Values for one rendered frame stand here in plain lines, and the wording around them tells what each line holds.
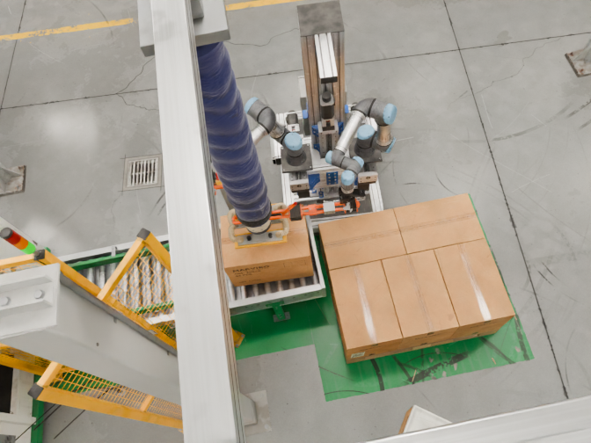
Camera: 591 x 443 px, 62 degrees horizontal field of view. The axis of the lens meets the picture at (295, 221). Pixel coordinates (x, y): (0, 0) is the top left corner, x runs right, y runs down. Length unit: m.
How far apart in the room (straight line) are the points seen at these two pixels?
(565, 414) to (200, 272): 0.72
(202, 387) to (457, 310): 2.86
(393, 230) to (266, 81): 2.39
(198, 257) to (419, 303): 2.72
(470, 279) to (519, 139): 1.84
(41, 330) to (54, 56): 5.55
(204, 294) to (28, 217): 4.45
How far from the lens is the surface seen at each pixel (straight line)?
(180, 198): 1.20
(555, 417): 0.90
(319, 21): 3.01
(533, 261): 4.62
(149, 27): 1.87
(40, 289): 1.28
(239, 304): 3.67
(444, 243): 3.88
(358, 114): 3.05
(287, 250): 3.37
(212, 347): 1.05
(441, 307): 3.71
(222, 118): 2.16
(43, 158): 5.75
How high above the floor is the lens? 4.04
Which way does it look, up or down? 64 degrees down
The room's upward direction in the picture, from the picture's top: 12 degrees counter-clockwise
